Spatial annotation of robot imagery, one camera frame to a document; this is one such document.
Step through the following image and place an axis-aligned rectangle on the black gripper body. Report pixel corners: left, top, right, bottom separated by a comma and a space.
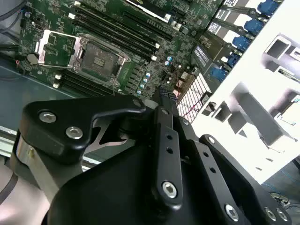
46, 140, 227, 225

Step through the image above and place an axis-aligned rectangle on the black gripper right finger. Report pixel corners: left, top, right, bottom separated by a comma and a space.
168, 92, 294, 225

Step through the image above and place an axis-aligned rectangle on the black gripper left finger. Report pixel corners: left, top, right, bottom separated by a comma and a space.
20, 86, 185, 207

